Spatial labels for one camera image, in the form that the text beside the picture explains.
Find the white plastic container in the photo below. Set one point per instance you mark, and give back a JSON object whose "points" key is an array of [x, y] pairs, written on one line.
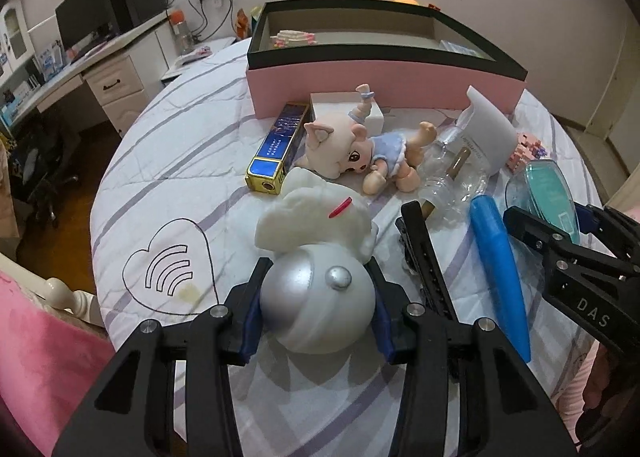
{"points": [[492, 132]]}

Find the blue tube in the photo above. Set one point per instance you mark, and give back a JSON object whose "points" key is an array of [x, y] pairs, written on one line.
{"points": [[500, 262]]}

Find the small pink hair accessory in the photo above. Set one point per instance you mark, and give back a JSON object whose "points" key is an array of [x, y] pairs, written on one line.
{"points": [[200, 52]]}

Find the pink and white block toy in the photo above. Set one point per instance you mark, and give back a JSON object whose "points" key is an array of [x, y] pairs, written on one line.
{"points": [[295, 38]]}

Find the white figure with silver ball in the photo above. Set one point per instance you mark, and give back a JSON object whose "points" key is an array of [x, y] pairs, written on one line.
{"points": [[310, 297]]}

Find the clear bottle with orange cap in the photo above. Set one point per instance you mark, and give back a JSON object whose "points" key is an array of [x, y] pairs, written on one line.
{"points": [[181, 34]]}

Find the black hair clip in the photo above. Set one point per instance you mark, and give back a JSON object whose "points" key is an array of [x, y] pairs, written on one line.
{"points": [[425, 247]]}

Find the white desk with drawers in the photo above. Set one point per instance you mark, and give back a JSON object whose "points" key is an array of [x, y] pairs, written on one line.
{"points": [[115, 82]]}

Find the pig doll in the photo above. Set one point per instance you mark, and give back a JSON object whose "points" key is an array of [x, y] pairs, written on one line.
{"points": [[340, 149]]}

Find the white desk hutch cabinet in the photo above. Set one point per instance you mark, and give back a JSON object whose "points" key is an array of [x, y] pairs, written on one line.
{"points": [[15, 37]]}

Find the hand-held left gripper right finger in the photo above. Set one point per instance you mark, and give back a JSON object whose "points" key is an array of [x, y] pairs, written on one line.
{"points": [[384, 332]]}

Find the white bedside table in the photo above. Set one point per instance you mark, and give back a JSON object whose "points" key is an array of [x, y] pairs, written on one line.
{"points": [[175, 72]]}

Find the pink box with black rim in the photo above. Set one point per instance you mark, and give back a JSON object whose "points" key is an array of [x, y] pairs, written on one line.
{"points": [[375, 82]]}

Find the orange round lamp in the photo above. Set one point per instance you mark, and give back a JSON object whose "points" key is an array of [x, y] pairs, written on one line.
{"points": [[404, 1]]}

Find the clear plastic packet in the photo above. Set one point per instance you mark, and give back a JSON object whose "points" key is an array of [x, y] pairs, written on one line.
{"points": [[460, 48]]}

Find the blue packets on desk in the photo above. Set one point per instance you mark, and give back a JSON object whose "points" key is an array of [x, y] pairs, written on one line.
{"points": [[50, 62]]}

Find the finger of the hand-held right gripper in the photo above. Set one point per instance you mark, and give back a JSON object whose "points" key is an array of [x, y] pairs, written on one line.
{"points": [[532, 232], [617, 232]]}

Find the person's right hand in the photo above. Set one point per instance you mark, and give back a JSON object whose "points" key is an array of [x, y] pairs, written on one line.
{"points": [[599, 379]]}

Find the teal clear plastic case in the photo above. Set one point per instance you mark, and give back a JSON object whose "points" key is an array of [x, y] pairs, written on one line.
{"points": [[545, 187]]}

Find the cream wooden bed frame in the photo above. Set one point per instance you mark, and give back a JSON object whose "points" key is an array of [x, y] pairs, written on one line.
{"points": [[60, 292]]}

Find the black office chair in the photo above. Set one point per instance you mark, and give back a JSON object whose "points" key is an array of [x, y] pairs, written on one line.
{"points": [[40, 157]]}

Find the white plug charger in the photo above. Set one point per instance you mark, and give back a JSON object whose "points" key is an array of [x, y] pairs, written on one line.
{"points": [[330, 107]]}

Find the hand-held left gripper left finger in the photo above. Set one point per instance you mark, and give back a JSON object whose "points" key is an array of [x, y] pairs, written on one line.
{"points": [[248, 334]]}

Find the cream wardrobe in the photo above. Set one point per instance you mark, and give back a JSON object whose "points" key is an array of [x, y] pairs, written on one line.
{"points": [[625, 192]]}

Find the clear plastic bottle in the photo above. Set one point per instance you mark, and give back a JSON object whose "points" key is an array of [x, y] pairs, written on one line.
{"points": [[450, 177]]}

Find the pink fleece blanket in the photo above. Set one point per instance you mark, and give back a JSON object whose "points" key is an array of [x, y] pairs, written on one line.
{"points": [[40, 362]]}

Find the blue and gold box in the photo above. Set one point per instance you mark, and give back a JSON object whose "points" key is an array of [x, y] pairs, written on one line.
{"points": [[280, 137]]}

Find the pink patterned cloth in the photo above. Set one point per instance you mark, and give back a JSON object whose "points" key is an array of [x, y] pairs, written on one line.
{"points": [[572, 382]]}

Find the small orange toy figure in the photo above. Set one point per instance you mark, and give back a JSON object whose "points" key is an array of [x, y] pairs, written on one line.
{"points": [[243, 23]]}

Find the black computer monitor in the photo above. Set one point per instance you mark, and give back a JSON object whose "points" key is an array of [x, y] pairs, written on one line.
{"points": [[85, 12]]}

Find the white purple striped quilt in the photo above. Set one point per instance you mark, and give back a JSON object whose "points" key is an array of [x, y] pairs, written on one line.
{"points": [[175, 177]]}

